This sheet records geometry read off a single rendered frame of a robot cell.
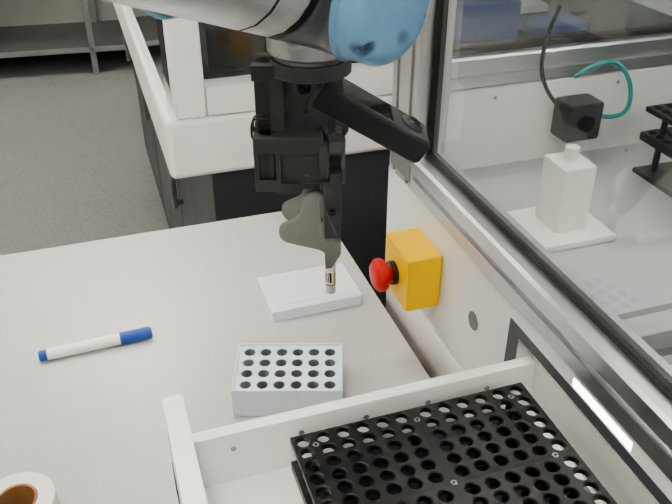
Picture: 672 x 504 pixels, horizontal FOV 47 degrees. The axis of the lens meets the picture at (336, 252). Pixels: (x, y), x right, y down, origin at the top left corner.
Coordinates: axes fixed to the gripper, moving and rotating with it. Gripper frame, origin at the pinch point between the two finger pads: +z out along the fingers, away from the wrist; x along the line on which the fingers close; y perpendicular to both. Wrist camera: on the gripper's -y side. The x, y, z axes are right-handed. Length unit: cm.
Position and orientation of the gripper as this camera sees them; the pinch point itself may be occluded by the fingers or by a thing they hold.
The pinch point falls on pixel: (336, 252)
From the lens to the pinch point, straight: 77.0
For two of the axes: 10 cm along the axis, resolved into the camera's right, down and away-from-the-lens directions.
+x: -0.1, 5.3, -8.5
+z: 0.0, 8.5, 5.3
